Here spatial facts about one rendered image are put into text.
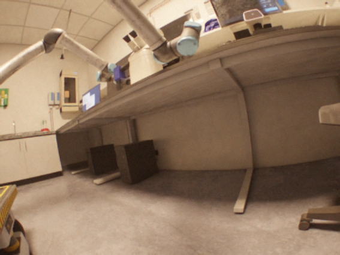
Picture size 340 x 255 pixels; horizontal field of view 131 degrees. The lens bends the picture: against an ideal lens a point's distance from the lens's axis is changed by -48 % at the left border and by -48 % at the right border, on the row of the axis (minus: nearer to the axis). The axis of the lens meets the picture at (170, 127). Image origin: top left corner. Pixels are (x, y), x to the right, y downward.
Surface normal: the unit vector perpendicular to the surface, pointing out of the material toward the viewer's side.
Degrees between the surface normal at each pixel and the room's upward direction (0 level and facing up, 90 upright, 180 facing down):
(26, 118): 90
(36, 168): 90
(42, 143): 90
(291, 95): 90
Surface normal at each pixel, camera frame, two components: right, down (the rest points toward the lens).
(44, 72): 0.81, -0.14
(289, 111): -0.56, 0.09
